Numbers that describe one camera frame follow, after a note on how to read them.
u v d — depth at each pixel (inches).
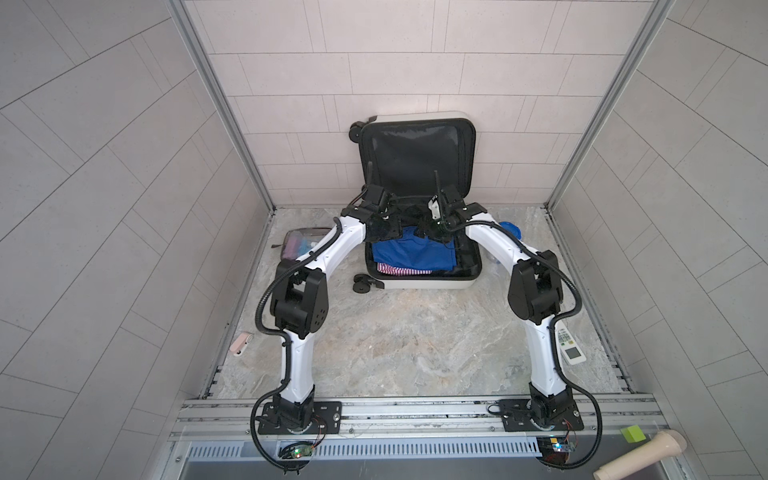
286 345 21.3
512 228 37.0
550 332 22.8
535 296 21.9
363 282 35.9
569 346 31.8
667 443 25.5
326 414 28.0
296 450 25.4
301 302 20.2
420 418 28.4
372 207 28.4
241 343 31.4
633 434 26.3
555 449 26.7
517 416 28.0
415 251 37.3
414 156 37.2
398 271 36.9
